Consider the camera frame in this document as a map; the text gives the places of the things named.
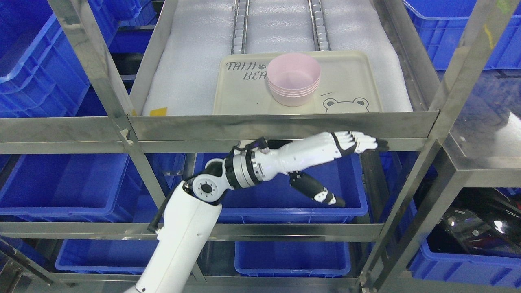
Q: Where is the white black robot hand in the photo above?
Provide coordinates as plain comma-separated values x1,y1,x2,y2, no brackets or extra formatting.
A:
252,131,389,208

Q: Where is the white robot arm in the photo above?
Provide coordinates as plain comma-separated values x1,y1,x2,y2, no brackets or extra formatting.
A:
127,150,284,293

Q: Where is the blue crate left shelf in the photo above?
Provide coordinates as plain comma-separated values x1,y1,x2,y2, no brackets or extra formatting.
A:
217,154,368,224

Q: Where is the stack of pink bowls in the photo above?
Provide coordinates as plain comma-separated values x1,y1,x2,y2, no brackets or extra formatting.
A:
266,52,322,107

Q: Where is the stainless steel shelf rack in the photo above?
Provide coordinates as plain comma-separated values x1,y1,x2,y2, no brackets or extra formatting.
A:
1,0,519,293

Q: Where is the cream bear print tray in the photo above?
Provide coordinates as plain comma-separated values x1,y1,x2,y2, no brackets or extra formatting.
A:
212,50,383,115

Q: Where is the blue crate lower left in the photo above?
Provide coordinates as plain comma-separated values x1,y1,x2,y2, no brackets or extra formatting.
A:
234,241,351,278

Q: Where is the black motorcycle helmet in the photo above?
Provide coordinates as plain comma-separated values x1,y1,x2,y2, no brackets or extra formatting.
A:
427,188,521,258

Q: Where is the blue crate holding helmet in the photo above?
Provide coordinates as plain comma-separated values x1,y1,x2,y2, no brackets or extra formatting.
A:
409,238,520,289

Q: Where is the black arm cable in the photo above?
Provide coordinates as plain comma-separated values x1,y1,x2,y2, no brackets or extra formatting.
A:
147,138,269,234

